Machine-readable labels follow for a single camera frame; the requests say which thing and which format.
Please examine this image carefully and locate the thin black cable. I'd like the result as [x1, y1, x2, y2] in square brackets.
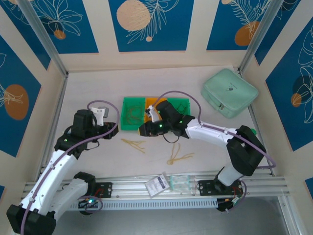
[172, 100, 189, 115]

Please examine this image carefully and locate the green plastic bin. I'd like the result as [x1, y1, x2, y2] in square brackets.
[121, 97, 147, 133]
[167, 97, 191, 117]

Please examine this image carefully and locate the white printed card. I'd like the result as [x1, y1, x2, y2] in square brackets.
[144, 173, 170, 197]

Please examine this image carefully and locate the clear plastic package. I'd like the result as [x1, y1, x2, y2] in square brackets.
[169, 174, 193, 193]

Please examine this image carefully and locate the mint green fabric pouch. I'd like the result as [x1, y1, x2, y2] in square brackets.
[201, 68, 259, 120]

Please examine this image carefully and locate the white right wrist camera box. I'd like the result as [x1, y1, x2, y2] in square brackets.
[145, 104, 162, 123]

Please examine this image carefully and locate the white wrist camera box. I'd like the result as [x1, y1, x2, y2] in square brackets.
[145, 104, 162, 123]
[91, 106, 110, 127]

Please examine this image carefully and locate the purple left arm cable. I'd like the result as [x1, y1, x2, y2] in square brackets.
[21, 99, 120, 235]

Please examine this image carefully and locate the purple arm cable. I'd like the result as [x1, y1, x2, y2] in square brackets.
[21, 99, 120, 235]
[149, 91, 276, 211]

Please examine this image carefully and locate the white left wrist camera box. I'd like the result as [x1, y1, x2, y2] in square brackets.
[91, 106, 110, 127]

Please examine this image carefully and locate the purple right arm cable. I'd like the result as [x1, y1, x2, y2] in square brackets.
[149, 91, 276, 211]

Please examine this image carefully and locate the aluminium side rail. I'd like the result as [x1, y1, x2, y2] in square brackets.
[36, 73, 70, 177]
[247, 105, 274, 176]

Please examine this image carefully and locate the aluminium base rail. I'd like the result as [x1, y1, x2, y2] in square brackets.
[24, 171, 287, 204]

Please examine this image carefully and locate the blue floral wall panel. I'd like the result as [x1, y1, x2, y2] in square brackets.
[0, 0, 51, 71]
[254, 0, 302, 66]
[0, 35, 42, 158]
[29, 0, 99, 54]
[109, 0, 195, 52]
[206, 0, 277, 51]
[266, 17, 313, 152]

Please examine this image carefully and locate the controller board with wires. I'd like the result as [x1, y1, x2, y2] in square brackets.
[217, 197, 242, 213]
[78, 197, 103, 215]

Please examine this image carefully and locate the grey slotted cable duct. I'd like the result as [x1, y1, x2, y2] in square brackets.
[31, 198, 219, 212]

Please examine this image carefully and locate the aluminium frame post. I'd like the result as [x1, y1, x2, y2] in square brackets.
[17, 0, 69, 77]
[237, 0, 281, 73]

